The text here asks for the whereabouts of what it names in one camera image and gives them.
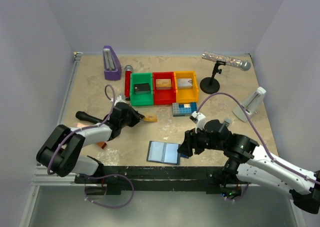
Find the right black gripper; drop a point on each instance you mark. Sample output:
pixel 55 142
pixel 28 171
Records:
pixel 186 147

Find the white metronome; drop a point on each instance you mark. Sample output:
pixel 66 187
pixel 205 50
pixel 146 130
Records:
pixel 251 104

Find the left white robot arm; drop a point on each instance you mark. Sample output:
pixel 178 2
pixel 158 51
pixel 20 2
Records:
pixel 61 152

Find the blue grey lego block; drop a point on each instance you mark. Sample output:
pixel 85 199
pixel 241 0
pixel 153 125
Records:
pixel 181 110

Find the navy blue card holder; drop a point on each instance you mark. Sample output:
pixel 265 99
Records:
pixel 164 152

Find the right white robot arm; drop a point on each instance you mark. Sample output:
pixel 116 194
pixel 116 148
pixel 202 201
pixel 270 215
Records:
pixel 249 162

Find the glitter silver microphone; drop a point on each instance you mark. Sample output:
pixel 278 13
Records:
pixel 243 65

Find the red plastic bin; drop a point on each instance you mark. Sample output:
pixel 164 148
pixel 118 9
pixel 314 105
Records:
pixel 164 97

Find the orange blue toy block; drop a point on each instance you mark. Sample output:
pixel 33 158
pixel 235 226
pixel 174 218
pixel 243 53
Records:
pixel 102 145

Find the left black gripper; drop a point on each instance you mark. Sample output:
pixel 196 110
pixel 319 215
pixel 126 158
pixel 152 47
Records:
pixel 137 117

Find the gold credit card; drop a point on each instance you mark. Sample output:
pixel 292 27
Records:
pixel 163 84

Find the red microphone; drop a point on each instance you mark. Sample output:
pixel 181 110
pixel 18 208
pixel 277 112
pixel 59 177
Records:
pixel 127 83

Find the gold card from holder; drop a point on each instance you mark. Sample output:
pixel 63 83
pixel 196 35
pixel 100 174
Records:
pixel 150 118

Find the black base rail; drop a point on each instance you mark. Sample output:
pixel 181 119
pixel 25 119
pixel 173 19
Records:
pixel 206 179

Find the small grey block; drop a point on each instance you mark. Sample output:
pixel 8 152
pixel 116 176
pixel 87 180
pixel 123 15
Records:
pixel 227 121

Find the green plastic bin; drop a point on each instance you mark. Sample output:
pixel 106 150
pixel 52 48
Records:
pixel 145 99

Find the black microphone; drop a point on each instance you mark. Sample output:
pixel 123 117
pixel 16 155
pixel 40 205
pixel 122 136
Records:
pixel 83 116

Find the purple metronome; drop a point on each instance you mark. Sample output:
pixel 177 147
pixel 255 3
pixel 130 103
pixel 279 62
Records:
pixel 112 65

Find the black credit card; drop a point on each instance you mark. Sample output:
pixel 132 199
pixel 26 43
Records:
pixel 142 88

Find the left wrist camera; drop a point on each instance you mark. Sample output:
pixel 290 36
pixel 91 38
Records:
pixel 120 99

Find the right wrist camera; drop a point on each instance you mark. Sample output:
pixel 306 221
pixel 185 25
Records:
pixel 199 119

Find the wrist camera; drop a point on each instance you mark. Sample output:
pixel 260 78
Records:
pixel 120 99
pixel 199 119

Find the pink microphone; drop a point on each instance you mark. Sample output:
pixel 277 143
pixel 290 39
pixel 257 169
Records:
pixel 81 125

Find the silver credit card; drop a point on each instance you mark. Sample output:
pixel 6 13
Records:
pixel 184 83

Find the yellow plastic bin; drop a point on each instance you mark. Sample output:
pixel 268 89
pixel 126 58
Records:
pixel 187 90

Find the black microphone stand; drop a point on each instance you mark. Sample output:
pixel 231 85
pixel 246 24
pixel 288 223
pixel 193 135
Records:
pixel 210 85

